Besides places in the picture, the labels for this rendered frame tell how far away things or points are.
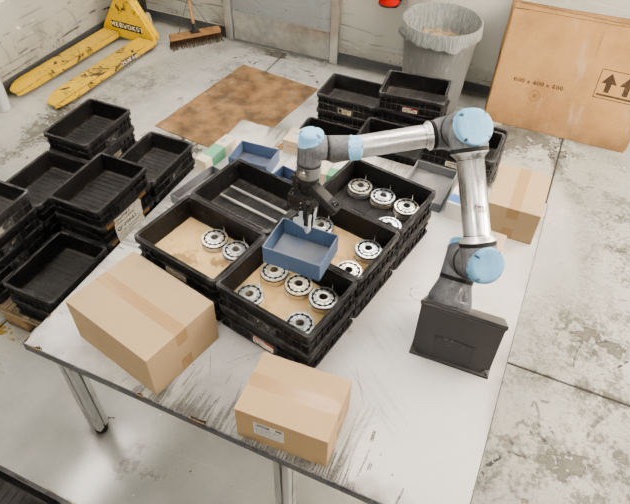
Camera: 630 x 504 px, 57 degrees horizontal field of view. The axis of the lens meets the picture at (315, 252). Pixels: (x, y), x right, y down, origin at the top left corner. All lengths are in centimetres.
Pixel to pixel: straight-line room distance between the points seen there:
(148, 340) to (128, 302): 18
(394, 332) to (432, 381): 23
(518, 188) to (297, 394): 136
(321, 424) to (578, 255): 235
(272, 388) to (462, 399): 65
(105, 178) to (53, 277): 58
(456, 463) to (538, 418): 107
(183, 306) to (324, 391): 56
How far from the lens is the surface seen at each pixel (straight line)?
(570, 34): 455
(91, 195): 321
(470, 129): 183
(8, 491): 232
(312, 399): 183
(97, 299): 212
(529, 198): 262
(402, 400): 204
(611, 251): 388
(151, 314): 202
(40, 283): 315
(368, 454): 193
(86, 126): 374
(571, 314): 343
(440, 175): 289
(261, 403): 182
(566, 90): 464
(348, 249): 227
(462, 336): 201
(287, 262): 184
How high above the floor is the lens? 244
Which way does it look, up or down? 45 degrees down
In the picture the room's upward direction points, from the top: 1 degrees clockwise
